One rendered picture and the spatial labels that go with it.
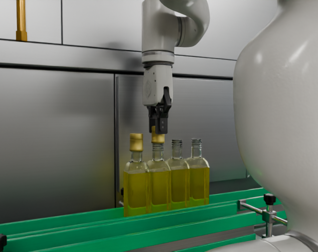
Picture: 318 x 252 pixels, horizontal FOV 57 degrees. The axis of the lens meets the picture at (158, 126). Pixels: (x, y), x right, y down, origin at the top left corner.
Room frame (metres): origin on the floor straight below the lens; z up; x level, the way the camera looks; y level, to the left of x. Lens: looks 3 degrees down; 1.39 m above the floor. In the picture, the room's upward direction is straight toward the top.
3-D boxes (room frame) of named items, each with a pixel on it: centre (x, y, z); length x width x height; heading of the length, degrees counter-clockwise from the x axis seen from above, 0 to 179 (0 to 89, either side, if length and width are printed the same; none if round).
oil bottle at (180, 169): (0.78, -0.05, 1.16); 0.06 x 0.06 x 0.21; 23
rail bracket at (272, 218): (0.74, -0.27, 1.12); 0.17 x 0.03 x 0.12; 24
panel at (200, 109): (1.04, -0.29, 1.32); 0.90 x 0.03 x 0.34; 114
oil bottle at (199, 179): (0.80, -0.10, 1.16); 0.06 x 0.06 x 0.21; 24
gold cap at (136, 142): (0.74, 0.06, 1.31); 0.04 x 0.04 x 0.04
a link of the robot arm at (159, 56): (0.76, 0.00, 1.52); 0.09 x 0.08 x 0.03; 24
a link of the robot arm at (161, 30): (0.76, 0.00, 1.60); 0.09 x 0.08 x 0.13; 106
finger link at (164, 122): (0.72, -0.01, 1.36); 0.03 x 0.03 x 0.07; 24
